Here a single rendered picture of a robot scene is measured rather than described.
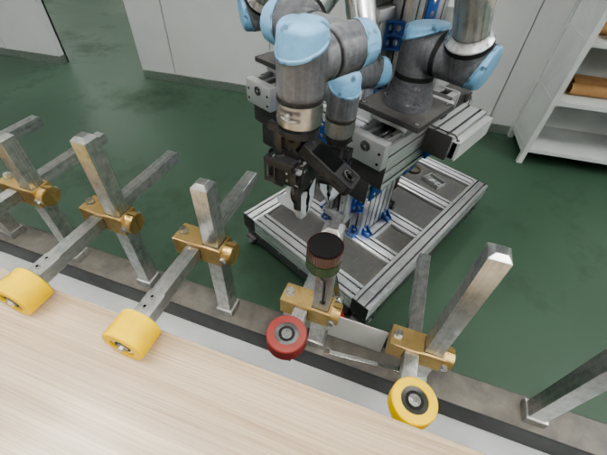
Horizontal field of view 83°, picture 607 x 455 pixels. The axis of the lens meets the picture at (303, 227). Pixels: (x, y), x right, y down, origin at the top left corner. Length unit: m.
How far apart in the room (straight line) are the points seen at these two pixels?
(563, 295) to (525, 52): 1.87
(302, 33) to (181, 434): 0.62
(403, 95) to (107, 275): 1.01
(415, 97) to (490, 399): 0.82
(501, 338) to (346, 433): 1.44
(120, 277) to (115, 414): 0.50
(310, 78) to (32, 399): 0.68
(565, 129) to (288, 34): 3.35
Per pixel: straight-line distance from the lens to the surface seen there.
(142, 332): 0.67
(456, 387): 0.96
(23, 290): 0.82
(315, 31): 0.51
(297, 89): 0.53
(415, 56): 1.09
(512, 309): 2.13
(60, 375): 0.77
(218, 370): 0.68
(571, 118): 3.70
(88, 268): 1.18
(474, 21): 0.96
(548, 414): 0.96
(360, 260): 1.73
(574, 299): 2.38
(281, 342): 0.69
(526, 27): 3.31
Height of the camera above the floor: 1.52
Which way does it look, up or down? 46 degrees down
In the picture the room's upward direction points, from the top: 4 degrees clockwise
